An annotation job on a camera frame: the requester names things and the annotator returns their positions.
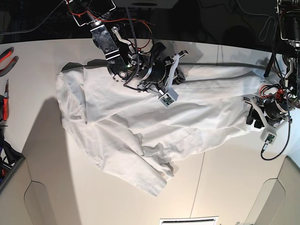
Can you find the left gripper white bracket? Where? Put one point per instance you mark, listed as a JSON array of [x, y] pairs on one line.
[[268, 112]]

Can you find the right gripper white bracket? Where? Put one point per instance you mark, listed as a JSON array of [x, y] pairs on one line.
[[159, 75]]

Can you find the white t-shirt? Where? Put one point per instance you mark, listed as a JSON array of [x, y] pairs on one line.
[[134, 137]]

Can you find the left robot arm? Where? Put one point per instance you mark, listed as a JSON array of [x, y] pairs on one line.
[[288, 86]]

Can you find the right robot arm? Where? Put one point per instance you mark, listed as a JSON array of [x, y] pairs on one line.
[[140, 90]]

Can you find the white vent panel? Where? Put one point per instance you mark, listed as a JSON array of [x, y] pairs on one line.
[[190, 221]]

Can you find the dark bag at edge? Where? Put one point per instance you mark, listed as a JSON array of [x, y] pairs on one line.
[[10, 158]]

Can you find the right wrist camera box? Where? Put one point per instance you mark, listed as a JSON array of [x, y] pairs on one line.
[[167, 97]]

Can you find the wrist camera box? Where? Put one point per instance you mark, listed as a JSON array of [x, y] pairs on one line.
[[167, 97], [268, 135]]

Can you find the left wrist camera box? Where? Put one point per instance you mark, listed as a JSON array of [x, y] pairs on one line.
[[268, 135]]

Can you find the red handled screwdriver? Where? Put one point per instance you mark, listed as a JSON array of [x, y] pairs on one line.
[[5, 104]]

